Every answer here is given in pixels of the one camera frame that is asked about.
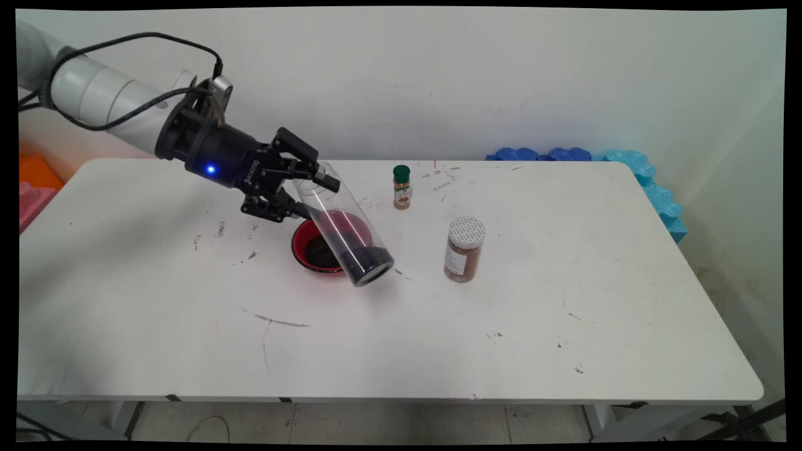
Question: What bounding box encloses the black seeds pile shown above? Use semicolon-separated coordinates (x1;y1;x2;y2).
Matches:
338;241;392;283
305;233;346;270

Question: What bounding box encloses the black floor cable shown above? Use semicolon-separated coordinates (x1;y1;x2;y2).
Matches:
18;410;71;440

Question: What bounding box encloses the black camera cable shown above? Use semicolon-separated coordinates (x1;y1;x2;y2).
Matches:
44;31;225;110

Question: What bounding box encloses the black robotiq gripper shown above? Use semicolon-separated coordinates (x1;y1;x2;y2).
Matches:
154;78;342;223

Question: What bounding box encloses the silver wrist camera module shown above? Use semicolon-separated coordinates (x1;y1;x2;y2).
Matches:
207;74;234;110

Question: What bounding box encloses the red and black bowl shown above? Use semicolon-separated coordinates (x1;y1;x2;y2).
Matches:
291;211;375;274

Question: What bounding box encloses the white table leg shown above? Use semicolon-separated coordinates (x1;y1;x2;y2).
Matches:
103;401;146;439
583;404;618;436

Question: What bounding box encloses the white-lidded brown spice jar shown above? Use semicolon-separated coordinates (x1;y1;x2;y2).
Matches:
444;216;487;283

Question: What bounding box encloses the small green-capped spice bottle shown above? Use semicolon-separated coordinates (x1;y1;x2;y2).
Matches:
393;165;412;210

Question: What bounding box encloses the clear plastic jar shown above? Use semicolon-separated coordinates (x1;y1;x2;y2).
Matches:
292;162;395;288

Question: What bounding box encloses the black stand leg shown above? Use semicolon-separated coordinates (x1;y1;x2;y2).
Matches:
700;400;786;440

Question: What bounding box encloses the black gripper cable brass plug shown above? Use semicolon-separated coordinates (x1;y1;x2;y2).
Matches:
18;86;225;132

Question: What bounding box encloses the pink box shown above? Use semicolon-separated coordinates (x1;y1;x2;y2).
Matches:
19;182;58;234

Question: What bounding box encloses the cyan foam mat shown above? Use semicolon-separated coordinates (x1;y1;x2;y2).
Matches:
601;149;688;244

